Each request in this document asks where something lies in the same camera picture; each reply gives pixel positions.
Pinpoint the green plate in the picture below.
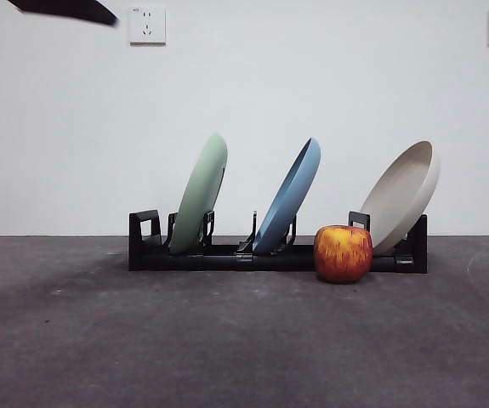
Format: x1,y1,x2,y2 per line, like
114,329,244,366
169,132,229,255

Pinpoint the red yellow apple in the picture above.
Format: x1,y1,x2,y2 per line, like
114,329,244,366
313,224,374,285

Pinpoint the blue plate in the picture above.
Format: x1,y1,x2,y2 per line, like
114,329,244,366
252,137,322,255

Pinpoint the black plate rack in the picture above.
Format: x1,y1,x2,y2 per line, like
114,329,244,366
128,208,429,274

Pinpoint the beige plate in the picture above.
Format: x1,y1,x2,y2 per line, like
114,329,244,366
358,140,441,258

